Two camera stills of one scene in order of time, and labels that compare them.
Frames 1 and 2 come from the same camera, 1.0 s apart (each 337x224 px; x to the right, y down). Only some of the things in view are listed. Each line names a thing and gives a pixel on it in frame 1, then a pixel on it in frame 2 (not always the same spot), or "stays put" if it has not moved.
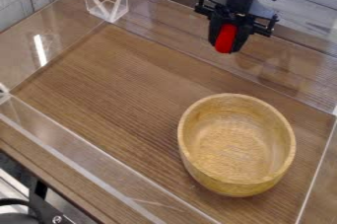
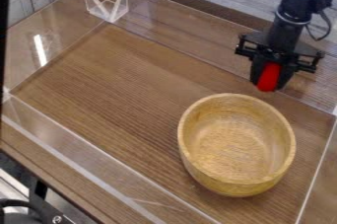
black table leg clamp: (48, 213) stays put
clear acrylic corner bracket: (107, 10) stays put
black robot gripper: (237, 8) to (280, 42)
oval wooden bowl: (237, 144) stays put
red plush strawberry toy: (227, 37) to (269, 78)
